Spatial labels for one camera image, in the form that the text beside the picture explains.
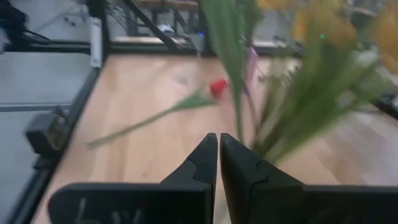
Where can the yellow artificial flower bunch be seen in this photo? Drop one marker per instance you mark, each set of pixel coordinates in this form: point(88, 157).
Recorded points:
point(311, 102)

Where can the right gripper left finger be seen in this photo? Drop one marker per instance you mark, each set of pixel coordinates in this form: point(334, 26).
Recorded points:
point(140, 205)

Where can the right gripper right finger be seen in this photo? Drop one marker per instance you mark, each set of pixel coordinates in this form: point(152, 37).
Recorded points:
point(280, 205)

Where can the red artificial tulip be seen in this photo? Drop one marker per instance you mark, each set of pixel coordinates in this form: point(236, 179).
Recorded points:
point(218, 87)

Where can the black metal table frame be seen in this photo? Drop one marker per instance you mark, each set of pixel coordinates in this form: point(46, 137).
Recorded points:
point(99, 9)

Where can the person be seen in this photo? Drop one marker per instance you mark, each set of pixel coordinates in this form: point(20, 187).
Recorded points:
point(12, 21)

